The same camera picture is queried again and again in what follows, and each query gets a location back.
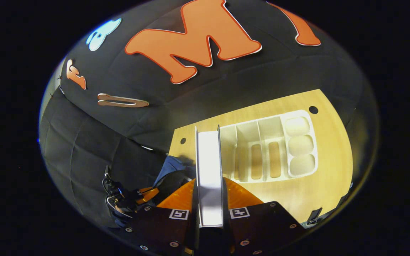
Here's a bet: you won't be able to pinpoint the black backdrop cloth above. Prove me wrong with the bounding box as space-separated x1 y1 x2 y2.
38 0 380 229

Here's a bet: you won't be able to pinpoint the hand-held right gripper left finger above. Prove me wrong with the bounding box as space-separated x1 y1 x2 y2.
125 178 200 256

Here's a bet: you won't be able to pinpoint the blue schoolbag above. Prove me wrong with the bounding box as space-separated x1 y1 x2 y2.
153 154 197 204

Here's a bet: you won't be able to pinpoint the white spine book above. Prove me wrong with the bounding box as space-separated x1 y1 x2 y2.
195 125 225 228

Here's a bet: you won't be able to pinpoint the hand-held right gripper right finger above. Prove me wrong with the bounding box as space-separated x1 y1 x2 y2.
222 177 307 256

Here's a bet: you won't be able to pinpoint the white bookshelf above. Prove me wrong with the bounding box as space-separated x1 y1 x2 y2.
219 110 319 184

